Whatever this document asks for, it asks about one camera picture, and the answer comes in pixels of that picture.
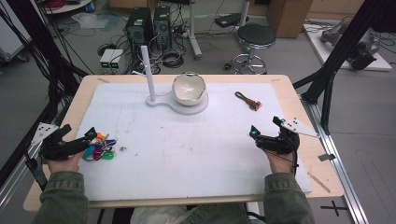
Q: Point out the black round stool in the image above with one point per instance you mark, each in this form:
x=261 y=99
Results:
x=255 y=35

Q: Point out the black computer tower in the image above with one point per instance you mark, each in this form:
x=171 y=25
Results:
x=162 y=25
x=139 y=25

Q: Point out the grey machine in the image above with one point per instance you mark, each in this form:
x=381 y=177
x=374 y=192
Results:
x=364 y=46

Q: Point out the white floor platform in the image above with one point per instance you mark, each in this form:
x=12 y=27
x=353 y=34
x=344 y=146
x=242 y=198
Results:
x=314 y=40

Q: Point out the grey tape piece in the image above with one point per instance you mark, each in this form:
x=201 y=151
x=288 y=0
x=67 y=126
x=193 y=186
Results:
x=327 y=157

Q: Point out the person's right hand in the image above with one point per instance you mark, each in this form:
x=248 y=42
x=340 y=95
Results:
x=280 y=163

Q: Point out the white power supply unit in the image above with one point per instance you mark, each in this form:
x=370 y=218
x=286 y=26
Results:
x=106 y=60
x=117 y=60

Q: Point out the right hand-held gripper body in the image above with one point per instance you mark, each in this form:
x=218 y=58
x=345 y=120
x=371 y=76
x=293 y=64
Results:
x=280 y=143

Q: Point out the white bowl with wavy rim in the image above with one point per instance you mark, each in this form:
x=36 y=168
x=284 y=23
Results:
x=189 y=88

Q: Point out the clear plastic sheet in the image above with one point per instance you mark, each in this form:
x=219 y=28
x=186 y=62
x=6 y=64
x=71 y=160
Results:
x=93 y=21

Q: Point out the thin wooden stick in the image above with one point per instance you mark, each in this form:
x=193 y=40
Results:
x=319 y=182

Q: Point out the black flat device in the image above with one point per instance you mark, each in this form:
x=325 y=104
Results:
x=229 y=20

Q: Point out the aluminium rail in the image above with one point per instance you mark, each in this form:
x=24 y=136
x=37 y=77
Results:
x=339 y=168

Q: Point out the person's left hand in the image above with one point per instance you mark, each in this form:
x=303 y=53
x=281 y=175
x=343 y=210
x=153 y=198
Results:
x=65 y=164

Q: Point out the person's lap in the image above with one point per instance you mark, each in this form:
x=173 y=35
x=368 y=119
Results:
x=193 y=215

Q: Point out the brown cardboard box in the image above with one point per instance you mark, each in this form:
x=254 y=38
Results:
x=288 y=17

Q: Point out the white desk leg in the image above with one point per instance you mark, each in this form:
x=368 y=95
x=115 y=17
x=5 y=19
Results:
x=244 y=12
x=193 y=31

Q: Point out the white round table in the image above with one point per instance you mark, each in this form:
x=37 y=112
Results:
x=67 y=6

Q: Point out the white hook stand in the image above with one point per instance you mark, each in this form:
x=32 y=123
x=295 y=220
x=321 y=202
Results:
x=151 y=81

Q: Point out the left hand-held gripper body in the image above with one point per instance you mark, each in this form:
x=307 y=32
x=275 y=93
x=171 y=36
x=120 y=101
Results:
x=59 y=148

